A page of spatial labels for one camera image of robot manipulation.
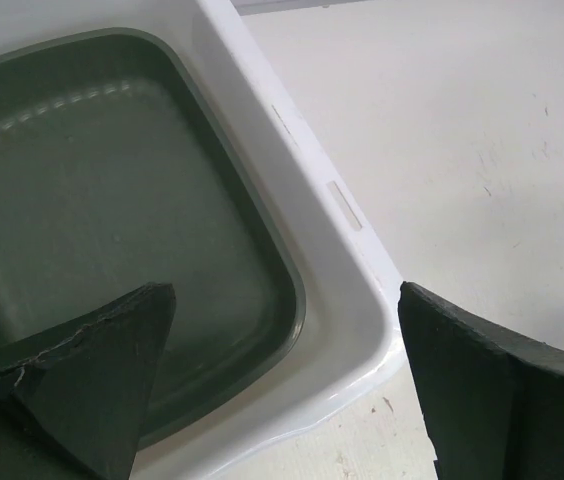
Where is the white plastic tub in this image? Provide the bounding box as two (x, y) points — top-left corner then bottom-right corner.
(0, 1), (406, 479)

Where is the grey-green plastic tray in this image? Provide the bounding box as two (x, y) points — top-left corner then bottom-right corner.
(0, 30), (306, 447)

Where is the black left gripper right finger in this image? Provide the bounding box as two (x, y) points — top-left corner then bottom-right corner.
(398, 282), (564, 479)

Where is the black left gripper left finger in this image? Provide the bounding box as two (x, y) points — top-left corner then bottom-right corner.
(0, 283), (176, 479)

